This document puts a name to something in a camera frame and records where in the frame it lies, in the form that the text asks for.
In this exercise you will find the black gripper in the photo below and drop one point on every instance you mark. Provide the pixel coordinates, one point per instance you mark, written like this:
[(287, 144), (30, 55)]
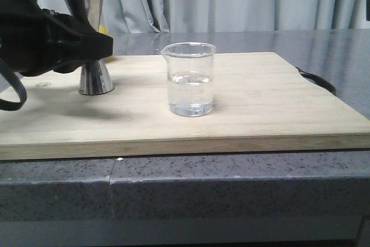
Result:
[(31, 46)]

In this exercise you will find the steel double jigger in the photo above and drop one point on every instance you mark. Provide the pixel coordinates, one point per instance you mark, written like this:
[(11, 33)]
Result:
[(94, 77)]

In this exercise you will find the clear glass beaker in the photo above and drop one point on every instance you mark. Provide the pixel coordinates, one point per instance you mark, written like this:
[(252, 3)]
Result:
[(189, 77)]

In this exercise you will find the yellow lemon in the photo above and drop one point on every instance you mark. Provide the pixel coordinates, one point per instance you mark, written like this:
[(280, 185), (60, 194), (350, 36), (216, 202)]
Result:
[(103, 30)]

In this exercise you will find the light wooden cutting board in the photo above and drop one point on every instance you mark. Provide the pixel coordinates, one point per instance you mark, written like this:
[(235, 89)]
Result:
[(261, 103)]

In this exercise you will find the black cord board handle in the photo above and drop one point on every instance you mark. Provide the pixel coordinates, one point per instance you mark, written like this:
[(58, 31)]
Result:
[(318, 80)]

